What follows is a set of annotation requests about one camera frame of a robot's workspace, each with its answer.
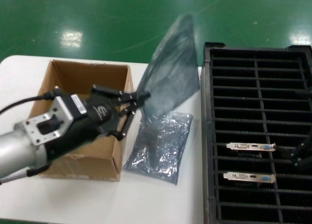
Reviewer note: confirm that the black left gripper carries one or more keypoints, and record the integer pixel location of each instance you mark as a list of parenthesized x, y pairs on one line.
[(97, 121)]

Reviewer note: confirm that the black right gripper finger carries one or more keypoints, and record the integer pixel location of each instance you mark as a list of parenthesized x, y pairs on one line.
[(304, 155)]

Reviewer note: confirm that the translucent grey antistatic bag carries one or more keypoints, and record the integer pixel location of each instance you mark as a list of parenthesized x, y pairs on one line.
[(170, 75)]

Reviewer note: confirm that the graphics card with silver bracket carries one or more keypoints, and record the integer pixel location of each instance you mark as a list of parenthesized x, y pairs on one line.
[(239, 176), (241, 146)]

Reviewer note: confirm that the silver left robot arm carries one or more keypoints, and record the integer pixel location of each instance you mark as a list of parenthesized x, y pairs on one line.
[(14, 148)]

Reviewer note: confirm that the brown cardboard box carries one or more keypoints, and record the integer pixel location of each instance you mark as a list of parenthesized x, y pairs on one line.
[(73, 75)]

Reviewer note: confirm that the black slotted plastic container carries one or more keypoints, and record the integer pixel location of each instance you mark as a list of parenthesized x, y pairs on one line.
[(207, 112)]

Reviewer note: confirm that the crinkled silver antistatic bag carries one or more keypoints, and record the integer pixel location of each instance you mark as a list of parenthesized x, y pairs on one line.
[(165, 146)]

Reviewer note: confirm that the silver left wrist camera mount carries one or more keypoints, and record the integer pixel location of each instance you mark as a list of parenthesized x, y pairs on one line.
[(61, 107)]

